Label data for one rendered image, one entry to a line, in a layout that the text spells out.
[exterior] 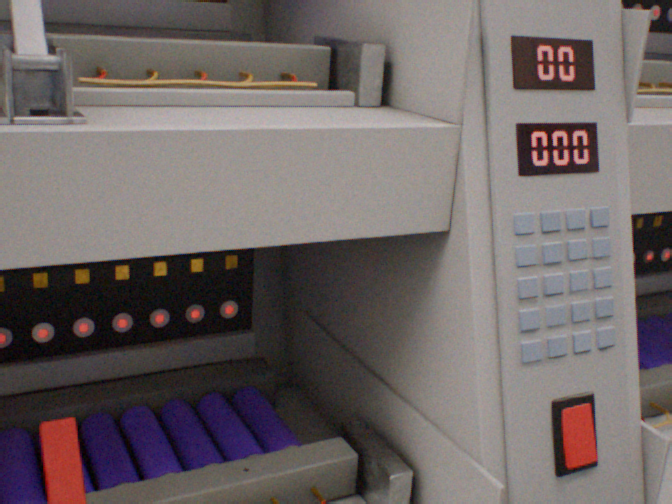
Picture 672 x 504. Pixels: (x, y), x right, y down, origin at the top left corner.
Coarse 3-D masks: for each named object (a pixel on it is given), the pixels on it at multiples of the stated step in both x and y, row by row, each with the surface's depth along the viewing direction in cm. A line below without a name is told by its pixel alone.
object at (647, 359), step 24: (648, 216) 59; (648, 240) 60; (648, 264) 61; (648, 288) 61; (648, 312) 58; (648, 336) 55; (648, 360) 50; (648, 384) 45; (648, 408) 46; (648, 432) 35; (648, 456) 35; (648, 480) 36
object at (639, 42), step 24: (624, 0) 58; (648, 0) 59; (624, 24) 35; (648, 24) 34; (624, 48) 35; (648, 48) 60; (624, 72) 35; (648, 72) 45; (648, 96) 42; (648, 120) 37; (648, 144) 36; (648, 168) 36; (648, 192) 37
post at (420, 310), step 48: (480, 48) 31; (480, 96) 31; (624, 96) 35; (480, 144) 31; (624, 144) 35; (480, 192) 31; (624, 192) 35; (384, 240) 37; (432, 240) 33; (480, 240) 31; (624, 240) 35; (288, 288) 48; (336, 288) 42; (384, 288) 37; (432, 288) 34; (480, 288) 31; (624, 288) 35; (288, 336) 49; (336, 336) 42; (384, 336) 38; (432, 336) 34; (480, 336) 31; (432, 384) 34; (480, 384) 31; (480, 432) 31
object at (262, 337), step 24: (240, 0) 47; (72, 24) 43; (240, 24) 47; (264, 264) 48; (264, 288) 48; (264, 312) 48; (264, 336) 48; (240, 360) 48; (288, 360) 49; (288, 384) 49
